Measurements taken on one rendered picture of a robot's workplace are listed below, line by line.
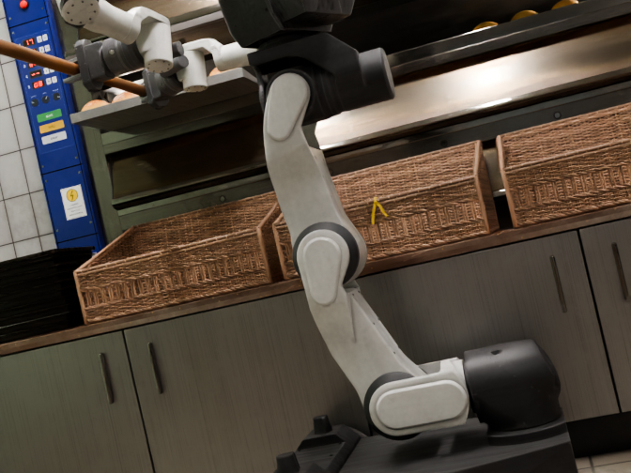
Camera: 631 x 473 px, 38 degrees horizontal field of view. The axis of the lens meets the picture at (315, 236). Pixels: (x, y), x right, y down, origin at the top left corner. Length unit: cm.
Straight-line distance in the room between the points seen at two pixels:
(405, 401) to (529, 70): 128
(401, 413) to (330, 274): 32
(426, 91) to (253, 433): 116
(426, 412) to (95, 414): 104
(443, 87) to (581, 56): 41
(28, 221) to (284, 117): 151
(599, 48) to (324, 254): 128
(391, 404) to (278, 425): 57
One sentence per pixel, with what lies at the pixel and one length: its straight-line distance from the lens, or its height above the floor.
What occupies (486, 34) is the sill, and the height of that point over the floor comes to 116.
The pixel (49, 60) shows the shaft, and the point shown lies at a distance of 214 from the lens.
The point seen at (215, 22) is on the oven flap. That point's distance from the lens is 289.
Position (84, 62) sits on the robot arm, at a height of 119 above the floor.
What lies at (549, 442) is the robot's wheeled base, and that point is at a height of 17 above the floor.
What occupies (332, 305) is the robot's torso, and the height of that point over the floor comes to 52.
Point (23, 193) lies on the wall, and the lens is 327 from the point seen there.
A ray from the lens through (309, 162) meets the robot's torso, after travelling 194.
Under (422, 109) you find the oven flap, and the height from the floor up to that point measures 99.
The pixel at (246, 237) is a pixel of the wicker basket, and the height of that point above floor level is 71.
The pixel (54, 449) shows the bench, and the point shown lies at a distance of 267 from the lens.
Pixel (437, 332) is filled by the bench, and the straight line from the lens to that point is 230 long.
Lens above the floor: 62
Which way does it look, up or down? 1 degrees up
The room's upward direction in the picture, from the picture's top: 13 degrees counter-clockwise
